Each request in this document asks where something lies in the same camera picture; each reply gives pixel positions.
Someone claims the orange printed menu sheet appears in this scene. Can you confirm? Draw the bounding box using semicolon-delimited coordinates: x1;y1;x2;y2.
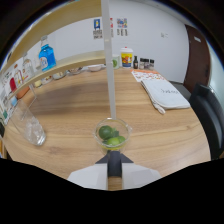
130;68;166;83

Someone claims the multicolour wall poster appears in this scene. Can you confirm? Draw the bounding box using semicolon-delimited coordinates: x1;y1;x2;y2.
116;17;129;37

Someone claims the glass cup of limes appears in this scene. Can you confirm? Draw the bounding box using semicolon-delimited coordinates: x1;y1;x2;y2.
92;117;133;155

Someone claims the wooden two-tier shelf rack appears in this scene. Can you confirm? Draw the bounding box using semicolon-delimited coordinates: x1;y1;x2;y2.
0;0;118;121

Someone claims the blue yellow wall poster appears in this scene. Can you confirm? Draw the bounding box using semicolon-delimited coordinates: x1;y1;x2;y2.
92;18;103;40

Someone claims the white zip pouch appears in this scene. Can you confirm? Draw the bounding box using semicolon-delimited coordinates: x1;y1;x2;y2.
140;78;192;115

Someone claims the brown door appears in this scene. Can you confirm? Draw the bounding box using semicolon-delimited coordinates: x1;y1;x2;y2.
182;24;212;94

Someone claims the small shallow dish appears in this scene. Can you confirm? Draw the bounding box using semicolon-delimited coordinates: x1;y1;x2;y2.
40;75;54;85

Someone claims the clear bottle with orange cap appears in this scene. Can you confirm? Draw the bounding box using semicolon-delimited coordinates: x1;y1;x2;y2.
13;64;24;88

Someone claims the white bowl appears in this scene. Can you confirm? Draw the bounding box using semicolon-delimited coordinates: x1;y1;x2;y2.
87;64;104;73
68;67;84;76

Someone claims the red white wall poster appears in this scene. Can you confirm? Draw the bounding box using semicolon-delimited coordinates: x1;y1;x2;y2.
109;17;115;38

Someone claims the white green mug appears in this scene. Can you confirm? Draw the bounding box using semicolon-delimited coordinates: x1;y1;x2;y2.
111;54;121;70

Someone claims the blue liquid bottle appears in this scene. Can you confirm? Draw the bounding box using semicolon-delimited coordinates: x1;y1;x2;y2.
38;34;57;72

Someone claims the clear glass tumbler with ice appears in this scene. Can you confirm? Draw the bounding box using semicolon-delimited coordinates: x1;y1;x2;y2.
9;99;47;147

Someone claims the black chair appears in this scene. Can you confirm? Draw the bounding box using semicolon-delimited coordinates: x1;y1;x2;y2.
189;82;224;161

